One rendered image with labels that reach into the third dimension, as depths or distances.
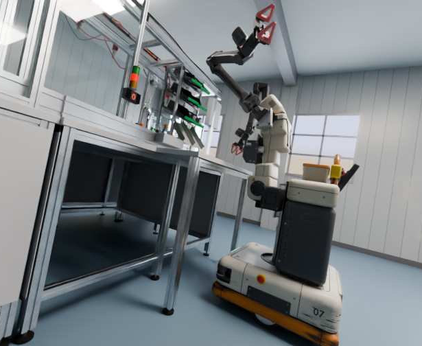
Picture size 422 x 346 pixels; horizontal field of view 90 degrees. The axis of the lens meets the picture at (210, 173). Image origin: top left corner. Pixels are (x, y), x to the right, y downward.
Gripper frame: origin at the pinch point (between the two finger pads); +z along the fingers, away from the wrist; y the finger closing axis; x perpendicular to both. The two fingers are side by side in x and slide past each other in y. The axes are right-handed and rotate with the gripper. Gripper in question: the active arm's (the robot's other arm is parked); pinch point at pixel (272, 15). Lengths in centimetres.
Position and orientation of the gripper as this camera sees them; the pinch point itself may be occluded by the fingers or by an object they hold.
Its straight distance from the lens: 109.5
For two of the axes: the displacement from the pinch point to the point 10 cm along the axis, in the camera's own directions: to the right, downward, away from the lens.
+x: 9.1, 1.5, 3.9
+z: 4.1, -2.5, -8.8
